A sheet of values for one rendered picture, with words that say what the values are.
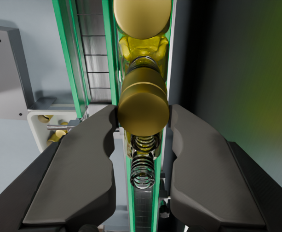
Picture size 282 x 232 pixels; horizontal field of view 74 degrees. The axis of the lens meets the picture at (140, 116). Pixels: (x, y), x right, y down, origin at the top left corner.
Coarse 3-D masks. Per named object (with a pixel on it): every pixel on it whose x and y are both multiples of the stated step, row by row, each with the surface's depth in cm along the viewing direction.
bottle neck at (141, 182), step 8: (136, 152) 24; (152, 152) 25; (136, 160) 23; (144, 160) 22; (152, 160) 23; (136, 168) 22; (144, 168) 21; (152, 168) 22; (136, 176) 21; (144, 176) 23; (152, 176) 21; (136, 184) 22; (144, 184) 22; (152, 184) 22
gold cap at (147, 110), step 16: (128, 80) 13; (144, 80) 12; (160, 80) 14; (128, 96) 11; (144, 96) 11; (160, 96) 11; (128, 112) 12; (144, 112) 12; (160, 112) 12; (128, 128) 12; (144, 128) 12; (160, 128) 12
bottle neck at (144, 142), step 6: (132, 138) 18; (138, 138) 20; (144, 138) 20; (150, 138) 20; (156, 138) 18; (132, 144) 18; (138, 144) 19; (144, 144) 20; (150, 144) 19; (156, 144) 18; (138, 150) 19; (144, 150) 19; (150, 150) 19
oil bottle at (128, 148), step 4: (124, 132) 26; (160, 132) 26; (124, 136) 26; (128, 136) 25; (160, 136) 26; (124, 140) 26; (128, 140) 25; (160, 140) 26; (124, 144) 27; (128, 144) 25; (160, 144) 26; (124, 148) 28; (128, 148) 26; (132, 148) 25; (160, 148) 27; (128, 152) 26; (156, 152) 26; (160, 152) 27; (128, 156) 27; (156, 156) 26
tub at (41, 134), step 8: (32, 112) 52; (40, 112) 52; (48, 112) 52; (56, 112) 52; (64, 112) 52; (72, 112) 52; (32, 120) 54; (56, 120) 62; (64, 120) 62; (32, 128) 55; (40, 128) 58; (40, 136) 58; (48, 136) 63; (40, 144) 59
